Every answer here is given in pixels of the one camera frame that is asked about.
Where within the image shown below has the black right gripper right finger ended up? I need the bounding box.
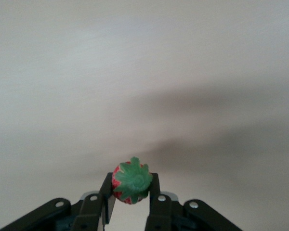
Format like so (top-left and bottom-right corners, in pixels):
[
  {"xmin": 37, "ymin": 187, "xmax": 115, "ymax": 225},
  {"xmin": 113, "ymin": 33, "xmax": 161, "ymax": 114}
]
[{"xmin": 144, "ymin": 172, "xmax": 244, "ymax": 231}]

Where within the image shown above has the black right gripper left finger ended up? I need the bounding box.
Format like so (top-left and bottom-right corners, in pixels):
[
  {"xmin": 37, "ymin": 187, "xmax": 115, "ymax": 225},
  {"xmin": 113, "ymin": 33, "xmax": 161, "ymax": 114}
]
[{"xmin": 0, "ymin": 172, "xmax": 117, "ymax": 231}]

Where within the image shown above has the small red toy strawberry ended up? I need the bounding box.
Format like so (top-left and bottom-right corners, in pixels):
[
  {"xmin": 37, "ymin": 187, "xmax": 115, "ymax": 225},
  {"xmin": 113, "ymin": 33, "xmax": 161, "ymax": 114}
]
[{"xmin": 112, "ymin": 156, "xmax": 154, "ymax": 205}]

